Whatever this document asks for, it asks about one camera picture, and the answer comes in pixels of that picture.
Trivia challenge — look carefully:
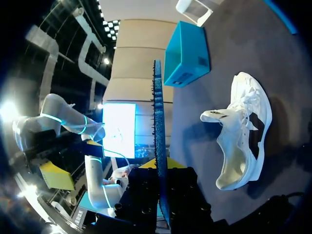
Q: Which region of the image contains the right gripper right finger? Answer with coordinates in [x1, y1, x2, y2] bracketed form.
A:
[165, 157, 213, 234]

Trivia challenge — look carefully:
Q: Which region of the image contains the white cable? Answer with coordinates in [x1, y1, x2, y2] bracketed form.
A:
[91, 121, 131, 169]

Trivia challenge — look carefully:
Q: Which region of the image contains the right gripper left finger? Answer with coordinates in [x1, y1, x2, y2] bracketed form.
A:
[114, 158, 162, 234]

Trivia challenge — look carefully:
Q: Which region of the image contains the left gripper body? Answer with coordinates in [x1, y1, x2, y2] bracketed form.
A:
[23, 128, 89, 169]

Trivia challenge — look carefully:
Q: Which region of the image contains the white shoe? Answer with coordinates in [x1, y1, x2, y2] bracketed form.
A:
[200, 71, 273, 191]

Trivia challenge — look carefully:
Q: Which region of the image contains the teal box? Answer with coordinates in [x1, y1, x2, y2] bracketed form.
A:
[163, 20, 211, 87]

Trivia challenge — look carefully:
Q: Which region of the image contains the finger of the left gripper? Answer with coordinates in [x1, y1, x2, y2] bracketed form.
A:
[39, 160, 74, 191]
[84, 139, 105, 158]

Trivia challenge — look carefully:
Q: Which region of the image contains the blue and black insole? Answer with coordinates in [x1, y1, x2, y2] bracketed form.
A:
[151, 59, 172, 228]

